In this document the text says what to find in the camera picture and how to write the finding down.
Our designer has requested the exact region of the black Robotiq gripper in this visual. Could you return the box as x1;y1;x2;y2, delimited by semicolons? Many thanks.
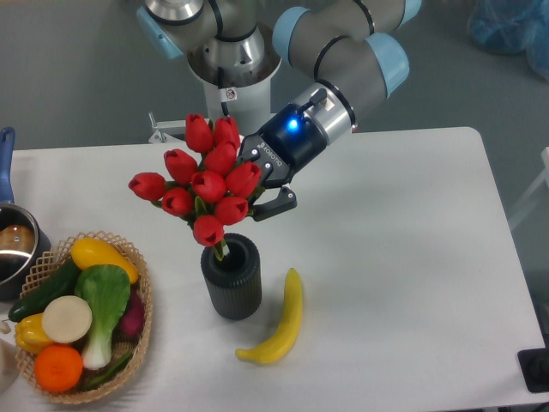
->
239;103;327;221

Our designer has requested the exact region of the red tulip bouquet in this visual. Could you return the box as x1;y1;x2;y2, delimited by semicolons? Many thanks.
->
128;114;262;262

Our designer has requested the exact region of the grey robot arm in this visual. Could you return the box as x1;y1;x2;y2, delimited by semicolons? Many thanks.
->
136;1;421;221

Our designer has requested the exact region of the dark grey ribbed vase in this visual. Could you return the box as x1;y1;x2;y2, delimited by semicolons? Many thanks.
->
201;233;262;320

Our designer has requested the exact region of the yellow banana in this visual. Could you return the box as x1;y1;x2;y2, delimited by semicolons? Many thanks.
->
235;268;304;365

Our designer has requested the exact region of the green bok choy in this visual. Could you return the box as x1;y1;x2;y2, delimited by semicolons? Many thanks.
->
75;264;130;370

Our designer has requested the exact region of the purple sweet potato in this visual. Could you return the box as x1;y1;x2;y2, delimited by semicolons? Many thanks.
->
118;289;145;338

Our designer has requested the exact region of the yellow squash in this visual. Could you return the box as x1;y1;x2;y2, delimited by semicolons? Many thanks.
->
70;238;140;284

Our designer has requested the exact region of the green cucumber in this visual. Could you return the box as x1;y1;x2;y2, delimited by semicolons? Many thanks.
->
8;258;81;323

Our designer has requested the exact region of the green chili pepper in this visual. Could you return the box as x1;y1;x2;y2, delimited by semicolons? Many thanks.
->
80;351;133;391

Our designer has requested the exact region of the woven wicker basket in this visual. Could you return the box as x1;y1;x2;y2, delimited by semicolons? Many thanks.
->
15;231;153;405

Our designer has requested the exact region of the orange fruit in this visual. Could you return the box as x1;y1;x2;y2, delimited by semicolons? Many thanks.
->
33;344;83;393

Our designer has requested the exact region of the yellow bell pepper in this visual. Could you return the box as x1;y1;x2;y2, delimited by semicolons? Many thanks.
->
15;313;54;354

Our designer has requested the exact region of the black device at table edge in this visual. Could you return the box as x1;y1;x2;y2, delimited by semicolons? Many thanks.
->
517;348;548;393

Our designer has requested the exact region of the white garlic piece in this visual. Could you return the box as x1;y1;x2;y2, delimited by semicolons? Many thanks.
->
0;320;11;335

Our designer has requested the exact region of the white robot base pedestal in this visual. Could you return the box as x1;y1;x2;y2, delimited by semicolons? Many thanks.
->
148;75;273;143

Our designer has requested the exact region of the blue handled saucepan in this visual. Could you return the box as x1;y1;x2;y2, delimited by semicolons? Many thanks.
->
1;127;51;302

